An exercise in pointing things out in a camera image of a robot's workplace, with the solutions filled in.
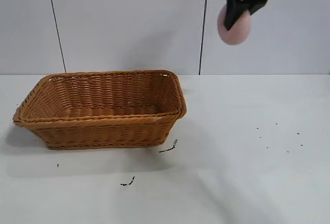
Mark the pink peach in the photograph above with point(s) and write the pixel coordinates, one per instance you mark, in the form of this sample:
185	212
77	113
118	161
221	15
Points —
238	32

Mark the brown woven wicker basket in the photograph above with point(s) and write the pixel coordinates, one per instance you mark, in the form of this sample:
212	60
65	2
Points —
103	131

